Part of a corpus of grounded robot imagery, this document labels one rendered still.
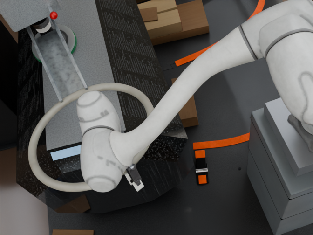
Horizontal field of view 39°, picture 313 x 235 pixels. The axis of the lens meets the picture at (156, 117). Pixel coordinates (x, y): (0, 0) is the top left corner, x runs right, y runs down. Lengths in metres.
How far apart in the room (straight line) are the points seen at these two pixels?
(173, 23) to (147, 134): 1.95
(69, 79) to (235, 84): 1.38
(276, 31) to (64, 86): 1.01
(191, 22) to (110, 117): 1.98
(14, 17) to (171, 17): 1.41
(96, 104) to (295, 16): 0.56
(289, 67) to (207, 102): 1.87
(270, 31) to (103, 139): 0.49
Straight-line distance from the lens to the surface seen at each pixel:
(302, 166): 1.80
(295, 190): 1.87
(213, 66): 1.18
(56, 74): 1.90
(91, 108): 1.23
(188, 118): 2.72
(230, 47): 1.16
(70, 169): 2.01
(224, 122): 2.83
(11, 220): 2.95
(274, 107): 1.91
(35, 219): 2.89
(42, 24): 2.06
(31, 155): 1.68
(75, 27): 2.29
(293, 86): 1.04
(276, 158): 1.90
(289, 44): 1.08
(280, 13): 1.15
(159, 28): 3.04
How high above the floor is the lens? 2.57
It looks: 62 degrees down
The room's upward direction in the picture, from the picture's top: 19 degrees counter-clockwise
